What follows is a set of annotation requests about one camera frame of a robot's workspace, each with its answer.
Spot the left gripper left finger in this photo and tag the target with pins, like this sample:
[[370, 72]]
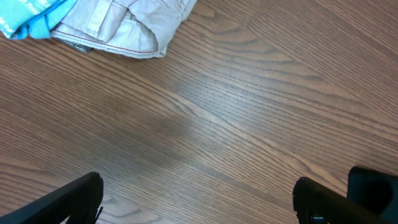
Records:
[[77, 202]]

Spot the folded light blue printed shirt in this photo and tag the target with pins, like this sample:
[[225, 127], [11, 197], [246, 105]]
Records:
[[32, 18]]

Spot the folded grey shirt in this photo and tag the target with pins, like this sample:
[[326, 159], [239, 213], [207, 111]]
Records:
[[81, 48]]

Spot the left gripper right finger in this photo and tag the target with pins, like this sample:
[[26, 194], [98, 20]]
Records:
[[315, 203]]

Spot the folded beige shirt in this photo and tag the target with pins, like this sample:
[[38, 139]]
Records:
[[134, 28]]

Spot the black t-shirt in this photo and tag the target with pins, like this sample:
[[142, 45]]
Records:
[[375, 191]]

